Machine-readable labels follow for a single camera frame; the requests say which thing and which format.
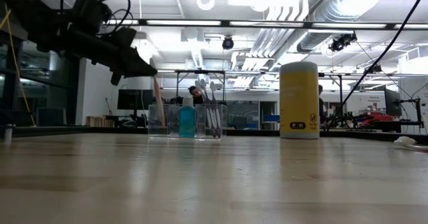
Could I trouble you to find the yellow canister white lid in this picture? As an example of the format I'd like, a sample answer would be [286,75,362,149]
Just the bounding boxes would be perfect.
[279,61,320,140]

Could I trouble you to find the black aluminium table frame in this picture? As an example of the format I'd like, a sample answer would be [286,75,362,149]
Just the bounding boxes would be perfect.
[0,125,428,144]

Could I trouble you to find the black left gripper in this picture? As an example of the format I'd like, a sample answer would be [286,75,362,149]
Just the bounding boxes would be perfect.
[36,26,158,86]

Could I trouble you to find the person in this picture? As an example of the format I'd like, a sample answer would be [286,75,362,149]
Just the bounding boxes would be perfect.
[187,85,205,105]
[318,84,326,124]

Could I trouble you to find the grey office chair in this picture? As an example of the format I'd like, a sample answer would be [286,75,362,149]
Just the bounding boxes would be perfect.
[35,106,68,127]

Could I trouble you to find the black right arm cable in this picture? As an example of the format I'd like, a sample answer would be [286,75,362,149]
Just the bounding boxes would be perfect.
[324,0,428,132]

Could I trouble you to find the small white post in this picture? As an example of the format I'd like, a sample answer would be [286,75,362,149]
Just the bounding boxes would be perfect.
[3,123,16,143]

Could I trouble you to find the red container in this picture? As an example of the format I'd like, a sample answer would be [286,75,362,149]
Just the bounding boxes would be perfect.
[360,112,392,124]

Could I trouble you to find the blue mouthwash bottle white cap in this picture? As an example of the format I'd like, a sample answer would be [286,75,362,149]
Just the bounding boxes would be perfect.
[179,97,197,138]

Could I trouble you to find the light wooden crate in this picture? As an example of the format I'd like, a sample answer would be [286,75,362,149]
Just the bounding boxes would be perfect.
[86,116,116,128]

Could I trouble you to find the black track spotlight cluster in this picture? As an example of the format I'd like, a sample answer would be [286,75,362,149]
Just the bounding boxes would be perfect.
[329,32,358,53]

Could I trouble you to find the black workstation frame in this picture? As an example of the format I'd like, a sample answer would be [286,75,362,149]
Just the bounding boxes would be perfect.
[319,72,345,128]
[175,69,227,106]

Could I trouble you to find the yellow power cable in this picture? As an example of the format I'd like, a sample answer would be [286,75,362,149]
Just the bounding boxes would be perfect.
[0,8,37,127]

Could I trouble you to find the clear acrylic organizer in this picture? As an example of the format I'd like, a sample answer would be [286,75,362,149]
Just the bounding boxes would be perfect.
[148,104,228,140]

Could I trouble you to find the white ring lamp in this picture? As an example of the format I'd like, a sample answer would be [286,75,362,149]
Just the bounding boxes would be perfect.
[196,0,215,11]

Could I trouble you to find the black bar with light strips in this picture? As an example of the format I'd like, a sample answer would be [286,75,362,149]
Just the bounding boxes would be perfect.
[106,18,428,30]

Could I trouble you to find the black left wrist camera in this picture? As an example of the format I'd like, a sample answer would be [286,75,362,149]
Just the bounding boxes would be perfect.
[70,0,114,35]

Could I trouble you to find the black monitor on arm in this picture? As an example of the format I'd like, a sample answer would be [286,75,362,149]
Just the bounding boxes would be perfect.
[384,88,424,128]

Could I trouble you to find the black computer monitor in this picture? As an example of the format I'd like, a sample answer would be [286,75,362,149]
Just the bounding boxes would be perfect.
[117,89,154,118]

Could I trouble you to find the orange white toothbrush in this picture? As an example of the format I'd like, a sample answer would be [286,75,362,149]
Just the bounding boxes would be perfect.
[393,136,428,152]
[148,58,167,128]

